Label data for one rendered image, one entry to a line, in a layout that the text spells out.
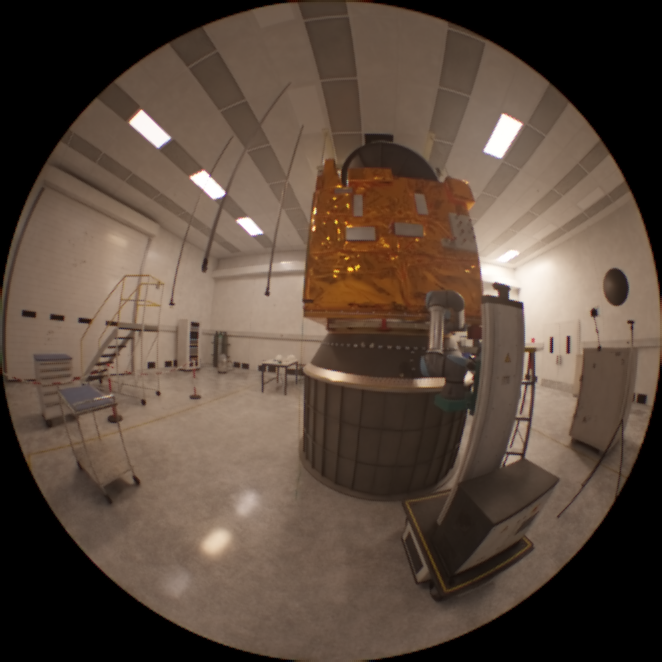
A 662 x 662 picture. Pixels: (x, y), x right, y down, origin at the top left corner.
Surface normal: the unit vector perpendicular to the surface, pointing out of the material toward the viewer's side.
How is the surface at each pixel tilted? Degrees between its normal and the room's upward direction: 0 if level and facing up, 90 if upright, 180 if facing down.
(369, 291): 89
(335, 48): 180
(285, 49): 180
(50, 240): 90
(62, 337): 90
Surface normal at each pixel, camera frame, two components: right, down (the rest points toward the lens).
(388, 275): -0.15, -0.09
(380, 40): -0.05, 1.00
